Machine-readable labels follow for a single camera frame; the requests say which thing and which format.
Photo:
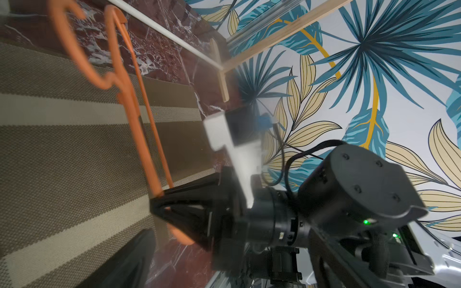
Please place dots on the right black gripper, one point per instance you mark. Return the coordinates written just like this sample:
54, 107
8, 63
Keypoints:
268, 236

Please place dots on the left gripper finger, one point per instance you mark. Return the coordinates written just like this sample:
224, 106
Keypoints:
127, 268

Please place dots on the brown checked placemat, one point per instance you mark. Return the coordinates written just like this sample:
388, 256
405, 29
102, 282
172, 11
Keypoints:
73, 191

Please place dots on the orange plastic hanger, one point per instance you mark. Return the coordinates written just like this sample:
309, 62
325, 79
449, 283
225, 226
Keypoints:
115, 23

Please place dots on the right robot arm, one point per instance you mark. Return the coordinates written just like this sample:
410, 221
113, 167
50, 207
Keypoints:
353, 223

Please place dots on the right aluminium frame post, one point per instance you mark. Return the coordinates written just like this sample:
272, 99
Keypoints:
262, 21

